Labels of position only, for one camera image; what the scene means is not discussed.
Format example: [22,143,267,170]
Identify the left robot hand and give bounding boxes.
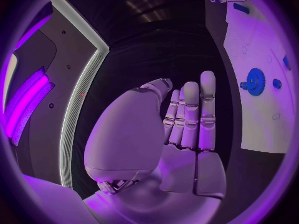
[83,70,228,224]

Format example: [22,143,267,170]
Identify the white task board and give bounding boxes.
[222,0,296,154]

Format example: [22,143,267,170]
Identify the blue block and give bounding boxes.
[232,2,251,15]
[282,55,293,71]

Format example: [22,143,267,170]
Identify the glowing light bar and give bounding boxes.
[3,66,56,147]

